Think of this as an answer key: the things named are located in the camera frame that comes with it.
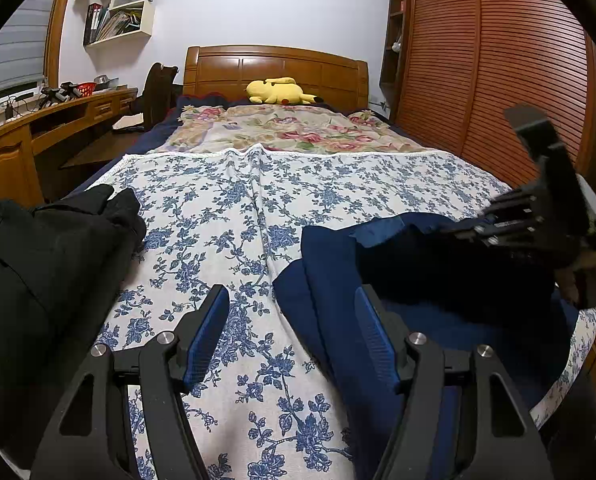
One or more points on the wooden headboard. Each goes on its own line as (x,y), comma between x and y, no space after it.
(278,62)

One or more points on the blue floral white bedspread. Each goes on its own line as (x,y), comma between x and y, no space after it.
(218,200)

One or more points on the black garment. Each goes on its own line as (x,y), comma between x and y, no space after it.
(38,260)

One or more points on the red basket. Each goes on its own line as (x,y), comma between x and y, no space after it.
(85,90)

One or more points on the multicolour floral quilt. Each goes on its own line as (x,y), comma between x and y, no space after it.
(278,130)

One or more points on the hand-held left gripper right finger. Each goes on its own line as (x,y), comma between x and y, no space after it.
(377,335)

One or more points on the black desk equipment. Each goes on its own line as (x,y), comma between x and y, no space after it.
(58,95)

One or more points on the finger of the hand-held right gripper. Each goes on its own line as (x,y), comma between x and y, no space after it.
(502,222)

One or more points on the wooden desk with cabinets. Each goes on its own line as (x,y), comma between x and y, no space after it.
(8,160)

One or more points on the metal bowl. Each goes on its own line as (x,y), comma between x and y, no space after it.
(101,80)

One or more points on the wooden louvred wardrobe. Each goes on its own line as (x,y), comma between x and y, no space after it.
(477,60)

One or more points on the white wall shelf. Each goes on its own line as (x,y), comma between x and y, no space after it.
(147,17)

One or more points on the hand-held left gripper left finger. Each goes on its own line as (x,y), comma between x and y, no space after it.
(208,330)

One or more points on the yellow plush toy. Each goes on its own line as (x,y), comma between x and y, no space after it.
(273,91)

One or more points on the person's right hand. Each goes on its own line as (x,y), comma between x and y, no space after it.
(592,272)

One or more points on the books in wall shelf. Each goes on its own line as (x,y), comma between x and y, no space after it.
(113,22)

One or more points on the wooden open shelf unit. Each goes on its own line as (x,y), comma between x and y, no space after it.
(392,75)

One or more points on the wooden window frame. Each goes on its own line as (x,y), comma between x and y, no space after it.
(60,20)

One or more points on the dark brown chair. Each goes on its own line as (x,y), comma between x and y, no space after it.
(158,90)

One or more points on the grey window blind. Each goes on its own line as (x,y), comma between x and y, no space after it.
(13,50)

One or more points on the navy blue garment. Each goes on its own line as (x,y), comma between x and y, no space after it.
(328,270)

